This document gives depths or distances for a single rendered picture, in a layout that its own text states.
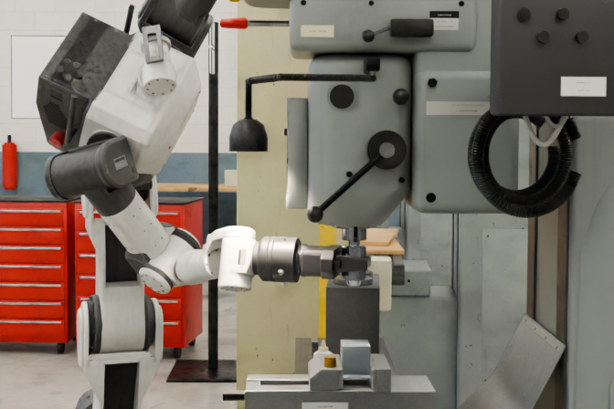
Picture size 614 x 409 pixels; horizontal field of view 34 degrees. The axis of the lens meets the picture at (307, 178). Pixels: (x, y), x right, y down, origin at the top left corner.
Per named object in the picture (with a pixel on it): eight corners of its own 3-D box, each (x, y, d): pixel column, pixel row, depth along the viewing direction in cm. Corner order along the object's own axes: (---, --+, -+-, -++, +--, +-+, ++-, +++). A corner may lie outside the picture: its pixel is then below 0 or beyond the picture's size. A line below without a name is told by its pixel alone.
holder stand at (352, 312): (324, 370, 227) (325, 281, 226) (328, 348, 249) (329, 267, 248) (378, 371, 226) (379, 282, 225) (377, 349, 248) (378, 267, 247)
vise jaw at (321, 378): (309, 391, 182) (310, 369, 182) (308, 373, 194) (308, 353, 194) (343, 391, 182) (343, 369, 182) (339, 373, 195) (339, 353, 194)
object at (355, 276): (345, 277, 197) (345, 248, 197) (369, 277, 196) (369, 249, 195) (338, 279, 193) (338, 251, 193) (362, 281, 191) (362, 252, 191)
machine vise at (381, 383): (243, 431, 181) (243, 371, 180) (246, 408, 196) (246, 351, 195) (438, 431, 182) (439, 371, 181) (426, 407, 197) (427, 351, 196)
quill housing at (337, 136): (307, 229, 183) (308, 51, 182) (306, 218, 204) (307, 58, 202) (412, 229, 183) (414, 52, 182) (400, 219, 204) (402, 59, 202)
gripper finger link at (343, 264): (367, 273, 191) (334, 271, 192) (367, 256, 191) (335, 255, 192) (366, 274, 190) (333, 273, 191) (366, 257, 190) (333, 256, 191)
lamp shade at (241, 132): (224, 151, 191) (224, 118, 191) (259, 151, 194) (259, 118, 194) (236, 152, 185) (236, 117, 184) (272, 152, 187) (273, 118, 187)
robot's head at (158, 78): (140, 101, 208) (146, 77, 200) (135, 60, 212) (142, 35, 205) (172, 102, 210) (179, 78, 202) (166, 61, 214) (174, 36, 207)
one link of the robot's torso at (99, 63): (15, 176, 229) (22, 88, 199) (83, 70, 247) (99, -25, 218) (134, 232, 230) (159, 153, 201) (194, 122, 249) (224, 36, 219)
